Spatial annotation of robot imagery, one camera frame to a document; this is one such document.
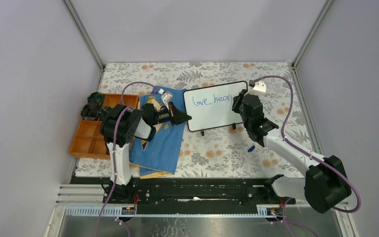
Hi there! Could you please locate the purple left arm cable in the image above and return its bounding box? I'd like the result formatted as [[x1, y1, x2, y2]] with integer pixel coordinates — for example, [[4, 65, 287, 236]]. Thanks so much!
[[94, 81, 161, 237]]

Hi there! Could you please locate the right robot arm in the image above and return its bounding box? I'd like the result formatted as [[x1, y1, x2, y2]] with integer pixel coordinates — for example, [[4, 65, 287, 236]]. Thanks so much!
[[232, 89, 353, 213]]

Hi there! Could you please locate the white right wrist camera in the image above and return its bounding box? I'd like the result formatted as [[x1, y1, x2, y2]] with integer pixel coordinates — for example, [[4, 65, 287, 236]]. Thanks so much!
[[247, 80, 267, 97]]

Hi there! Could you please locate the wooden compartment tray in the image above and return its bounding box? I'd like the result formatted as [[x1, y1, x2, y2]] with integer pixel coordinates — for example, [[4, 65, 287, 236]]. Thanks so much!
[[69, 94, 139, 159]]

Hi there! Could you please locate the blue pikachu cloth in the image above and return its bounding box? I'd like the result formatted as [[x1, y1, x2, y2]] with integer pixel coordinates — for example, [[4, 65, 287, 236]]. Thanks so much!
[[129, 86, 185, 179]]

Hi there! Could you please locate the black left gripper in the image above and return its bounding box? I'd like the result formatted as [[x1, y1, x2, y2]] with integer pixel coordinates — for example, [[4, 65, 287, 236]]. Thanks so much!
[[150, 101, 190, 126]]

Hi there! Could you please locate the floral tablecloth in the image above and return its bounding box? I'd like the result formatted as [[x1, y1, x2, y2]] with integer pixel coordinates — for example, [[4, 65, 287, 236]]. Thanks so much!
[[74, 62, 316, 179]]

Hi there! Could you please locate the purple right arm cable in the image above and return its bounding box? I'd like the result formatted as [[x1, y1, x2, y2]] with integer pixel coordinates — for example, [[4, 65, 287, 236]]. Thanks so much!
[[253, 75, 362, 237]]

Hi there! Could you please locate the black framed whiteboard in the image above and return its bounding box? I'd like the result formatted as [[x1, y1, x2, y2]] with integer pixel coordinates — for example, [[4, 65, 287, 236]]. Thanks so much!
[[183, 81, 248, 132]]

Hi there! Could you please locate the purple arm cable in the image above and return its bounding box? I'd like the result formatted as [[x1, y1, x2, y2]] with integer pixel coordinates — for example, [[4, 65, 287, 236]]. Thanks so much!
[[94, 81, 161, 237], [253, 75, 362, 237]]

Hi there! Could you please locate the dark rolled fabric middle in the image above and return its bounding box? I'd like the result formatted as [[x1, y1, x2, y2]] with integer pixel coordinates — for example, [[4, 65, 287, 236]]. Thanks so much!
[[98, 106, 112, 121]]

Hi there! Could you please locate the dark rolled fabric left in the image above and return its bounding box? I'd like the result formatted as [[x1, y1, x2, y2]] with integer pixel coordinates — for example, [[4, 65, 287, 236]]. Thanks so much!
[[80, 103, 100, 121]]

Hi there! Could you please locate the blue marker cap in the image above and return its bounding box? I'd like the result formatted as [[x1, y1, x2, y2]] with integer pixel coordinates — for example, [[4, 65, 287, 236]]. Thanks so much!
[[248, 146, 255, 153]]

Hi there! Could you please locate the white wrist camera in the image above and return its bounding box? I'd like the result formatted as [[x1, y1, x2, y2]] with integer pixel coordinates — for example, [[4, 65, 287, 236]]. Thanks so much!
[[158, 89, 173, 110], [247, 80, 267, 97]]

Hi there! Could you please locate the dark rolled fabric top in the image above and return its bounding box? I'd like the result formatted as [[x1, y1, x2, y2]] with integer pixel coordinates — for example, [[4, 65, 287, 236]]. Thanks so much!
[[87, 92, 106, 105]]

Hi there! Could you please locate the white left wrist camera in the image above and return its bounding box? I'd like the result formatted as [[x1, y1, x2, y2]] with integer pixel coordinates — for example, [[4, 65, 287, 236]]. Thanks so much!
[[158, 89, 173, 110]]

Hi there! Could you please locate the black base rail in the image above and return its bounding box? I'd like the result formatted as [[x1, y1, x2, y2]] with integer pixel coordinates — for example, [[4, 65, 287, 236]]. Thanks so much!
[[103, 178, 287, 215]]

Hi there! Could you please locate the dark rolled fabric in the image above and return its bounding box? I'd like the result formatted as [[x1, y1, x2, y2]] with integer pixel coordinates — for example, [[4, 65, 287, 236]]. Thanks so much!
[[98, 106, 112, 121], [87, 92, 106, 105], [80, 103, 100, 121]]

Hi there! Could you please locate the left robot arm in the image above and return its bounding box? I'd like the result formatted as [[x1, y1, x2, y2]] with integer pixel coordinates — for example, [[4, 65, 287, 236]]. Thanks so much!
[[100, 102, 192, 203]]

